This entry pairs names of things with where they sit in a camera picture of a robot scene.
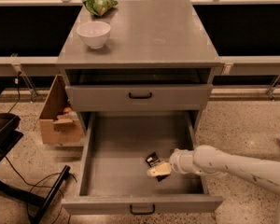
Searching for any closed grey middle drawer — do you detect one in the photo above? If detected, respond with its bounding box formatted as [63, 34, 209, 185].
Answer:
[65, 85, 212, 112]

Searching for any white ceramic bowl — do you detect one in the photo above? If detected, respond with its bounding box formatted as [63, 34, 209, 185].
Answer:
[77, 21, 111, 49]

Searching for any open grey bottom drawer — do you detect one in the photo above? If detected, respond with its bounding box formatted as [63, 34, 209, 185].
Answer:
[63, 111, 223, 216]

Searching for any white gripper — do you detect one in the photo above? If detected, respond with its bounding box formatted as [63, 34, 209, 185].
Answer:
[147, 148, 197, 177]

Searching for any black stand frame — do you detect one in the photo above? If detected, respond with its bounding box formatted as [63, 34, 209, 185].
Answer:
[0, 91, 63, 224]

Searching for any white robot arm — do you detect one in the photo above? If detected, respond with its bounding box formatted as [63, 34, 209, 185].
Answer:
[146, 146, 280, 224]

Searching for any brown cardboard box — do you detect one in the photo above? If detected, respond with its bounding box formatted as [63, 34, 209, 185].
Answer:
[39, 75, 84, 146]

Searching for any black rxbar chocolate bar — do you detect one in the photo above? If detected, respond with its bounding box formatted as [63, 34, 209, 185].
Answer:
[146, 152, 169, 182]

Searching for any green chip bag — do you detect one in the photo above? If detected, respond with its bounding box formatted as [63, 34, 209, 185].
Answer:
[81, 0, 119, 17]

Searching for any grey drawer cabinet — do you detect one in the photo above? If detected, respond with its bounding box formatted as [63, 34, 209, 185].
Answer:
[57, 0, 221, 124]

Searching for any black floor cable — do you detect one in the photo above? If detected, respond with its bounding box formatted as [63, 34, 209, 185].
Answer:
[4, 154, 78, 224]

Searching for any metal railing beam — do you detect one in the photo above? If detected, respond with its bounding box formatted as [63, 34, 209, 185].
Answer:
[0, 56, 280, 77]

